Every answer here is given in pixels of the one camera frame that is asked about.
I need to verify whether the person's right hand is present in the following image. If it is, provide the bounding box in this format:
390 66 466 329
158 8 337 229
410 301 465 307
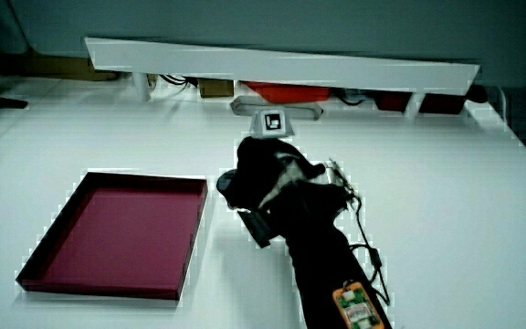
225 109 356 249

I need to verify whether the dark grey computer mouse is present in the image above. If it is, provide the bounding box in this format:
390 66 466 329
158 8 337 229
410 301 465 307
216 169 238 198

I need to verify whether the person's right forearm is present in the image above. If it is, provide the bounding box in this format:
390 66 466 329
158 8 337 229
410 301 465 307
284 214 393 329

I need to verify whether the white desk shelf riser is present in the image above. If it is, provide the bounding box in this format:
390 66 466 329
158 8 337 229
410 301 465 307
84 37 481 118

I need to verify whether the white desk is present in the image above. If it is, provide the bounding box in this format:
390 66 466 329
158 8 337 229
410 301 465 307
0 68 526 329

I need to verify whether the red orange box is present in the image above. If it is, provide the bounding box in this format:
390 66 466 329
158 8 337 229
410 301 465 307
243 81 331 104

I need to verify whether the small brown cardboard box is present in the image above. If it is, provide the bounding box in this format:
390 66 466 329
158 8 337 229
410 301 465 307
198 78 236 99

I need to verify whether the dark red box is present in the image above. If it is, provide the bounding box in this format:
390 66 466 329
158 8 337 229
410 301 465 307
418 93 468 115
373 90 413 112

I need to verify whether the orange cased sensor module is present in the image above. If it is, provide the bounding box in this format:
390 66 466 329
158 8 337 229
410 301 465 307
331 281 385 329

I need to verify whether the maroon shallow tray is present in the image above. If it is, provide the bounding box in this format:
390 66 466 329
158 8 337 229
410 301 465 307
15 171 209 302

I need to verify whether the black round object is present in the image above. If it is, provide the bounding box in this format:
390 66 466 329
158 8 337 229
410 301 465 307
466 84 489 105

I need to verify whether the large brown cardboard box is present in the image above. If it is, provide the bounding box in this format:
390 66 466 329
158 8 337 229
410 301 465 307
0 48 119 82

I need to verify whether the black thin cable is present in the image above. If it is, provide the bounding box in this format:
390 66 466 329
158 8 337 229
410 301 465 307
347 195 391 306

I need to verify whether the black cable bundle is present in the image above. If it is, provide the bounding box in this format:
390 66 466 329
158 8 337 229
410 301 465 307
158 74 199 89

